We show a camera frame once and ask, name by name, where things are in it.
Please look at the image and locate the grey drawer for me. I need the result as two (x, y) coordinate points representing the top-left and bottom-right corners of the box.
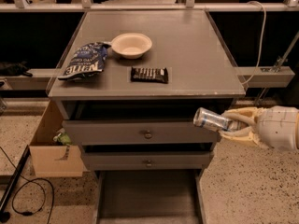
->
(63, 120), (221, 146)
(93, 170), (206, 224)
(81, 152), (214, 171)

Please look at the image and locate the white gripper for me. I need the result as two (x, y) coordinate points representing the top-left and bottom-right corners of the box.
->
(220, 105), (299, 151)

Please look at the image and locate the silver blue redbull can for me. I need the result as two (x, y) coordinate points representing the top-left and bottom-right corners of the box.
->
(193, 107), (242, 132)

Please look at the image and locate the blue kettle chips bag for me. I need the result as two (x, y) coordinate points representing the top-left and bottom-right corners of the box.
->
(58, 42), (110, 80)

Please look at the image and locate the green packet in box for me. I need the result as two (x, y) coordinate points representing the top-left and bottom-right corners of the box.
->
(53, 128), (72, 146)

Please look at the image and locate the grey bottom drawer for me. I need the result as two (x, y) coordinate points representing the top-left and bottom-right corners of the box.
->
(93, 170), (206, 224)

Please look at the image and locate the grey top drawer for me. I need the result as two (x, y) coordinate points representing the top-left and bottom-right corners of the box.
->
(63, 120), (221, 146)

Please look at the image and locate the white paper bowl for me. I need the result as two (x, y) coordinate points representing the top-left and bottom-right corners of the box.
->
(111, 33), (152, 59)

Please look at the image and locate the cardboard box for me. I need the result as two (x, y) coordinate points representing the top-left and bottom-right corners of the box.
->
(29, 102), (84, 177)

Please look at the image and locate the black cloth on ledge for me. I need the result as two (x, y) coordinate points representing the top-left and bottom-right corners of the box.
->
(0, 61), (33, 77)

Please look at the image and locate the grey middle drawer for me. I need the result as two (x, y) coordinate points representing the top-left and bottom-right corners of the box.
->
(81, 152), (214, 171)

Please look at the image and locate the grey drawer cabinet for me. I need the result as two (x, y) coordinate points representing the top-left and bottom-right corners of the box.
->
(47, 8), (247, 224)

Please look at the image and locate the white hanging cable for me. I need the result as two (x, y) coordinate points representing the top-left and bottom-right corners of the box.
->
(241, 0), (268, 86)

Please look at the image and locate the black floor bar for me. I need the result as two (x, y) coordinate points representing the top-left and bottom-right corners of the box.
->
(0, 147), (29, 223)

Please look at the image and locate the black floor cable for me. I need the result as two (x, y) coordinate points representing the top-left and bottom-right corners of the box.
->
(0, 146), (55, 224)

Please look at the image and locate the dark chocolate bar wrapper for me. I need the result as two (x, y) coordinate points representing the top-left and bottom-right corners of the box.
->
(131, 67), (168, 84)

